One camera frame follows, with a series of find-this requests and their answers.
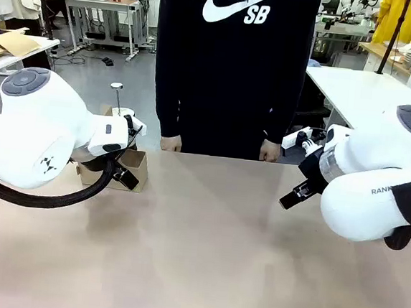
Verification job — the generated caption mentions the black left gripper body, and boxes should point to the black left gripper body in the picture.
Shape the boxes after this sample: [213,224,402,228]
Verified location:
[80,157,103,175]

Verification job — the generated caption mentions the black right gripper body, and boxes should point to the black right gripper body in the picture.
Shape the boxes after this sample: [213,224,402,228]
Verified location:
[295,146,332,195]

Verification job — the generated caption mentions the brown cardboard cup carrier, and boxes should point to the brown cardboard cup carrier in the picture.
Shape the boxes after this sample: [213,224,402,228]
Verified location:
[74,144,151,194]

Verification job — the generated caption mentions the person's left forearm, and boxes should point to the person's left forearm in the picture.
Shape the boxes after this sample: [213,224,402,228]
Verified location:
[262,69,307,147]

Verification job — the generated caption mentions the person's right forearm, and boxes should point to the person's right forearm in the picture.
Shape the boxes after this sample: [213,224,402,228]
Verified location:
[148,59,190,141]

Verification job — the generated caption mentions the person's left hand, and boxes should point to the person's left hand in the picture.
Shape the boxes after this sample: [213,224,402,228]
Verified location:
[258,138,282,164]

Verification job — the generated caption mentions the person's right hand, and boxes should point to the person's right hand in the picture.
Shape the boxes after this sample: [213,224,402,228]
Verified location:
[159,133,184,154]

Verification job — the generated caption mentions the white power strip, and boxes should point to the white power strip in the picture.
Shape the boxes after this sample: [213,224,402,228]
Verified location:
[281,124,329,154]

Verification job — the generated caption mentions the metal rod with disc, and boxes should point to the metal rod with disc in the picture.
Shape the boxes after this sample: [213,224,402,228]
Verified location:
[107,82,139,118]

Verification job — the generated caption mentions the large white side table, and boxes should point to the large white side table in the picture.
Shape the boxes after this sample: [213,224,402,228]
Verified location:
[299,63,411,144]

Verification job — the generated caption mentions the person in black hoodie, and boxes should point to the person in black hoodie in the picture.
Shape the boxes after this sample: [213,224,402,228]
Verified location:
[146,0,323,167]

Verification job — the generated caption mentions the wooden workbench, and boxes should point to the wooden workbench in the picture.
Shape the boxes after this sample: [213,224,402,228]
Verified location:
[355,37,411,76]

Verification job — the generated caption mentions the brown paper envelope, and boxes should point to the brown paper envelope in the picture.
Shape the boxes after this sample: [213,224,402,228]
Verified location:
[0,29,44,67]

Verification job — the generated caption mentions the black tripod pole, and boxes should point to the black tripod pole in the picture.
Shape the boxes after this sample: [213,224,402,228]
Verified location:
[375,0,411,78]

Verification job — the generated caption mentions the grey workbench with legs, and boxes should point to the grey workbench with legs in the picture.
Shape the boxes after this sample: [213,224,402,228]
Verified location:
[44,0,150,64]

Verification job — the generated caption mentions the black stand pole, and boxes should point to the black stand pole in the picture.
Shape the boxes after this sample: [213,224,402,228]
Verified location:
[28,0,58,41]

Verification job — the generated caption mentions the person in yellow coat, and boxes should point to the person in yellow coat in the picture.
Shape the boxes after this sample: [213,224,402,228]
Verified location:
[371,0,411,47]

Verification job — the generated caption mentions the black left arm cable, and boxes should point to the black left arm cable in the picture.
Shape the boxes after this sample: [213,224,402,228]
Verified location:
[0,147,118,215]

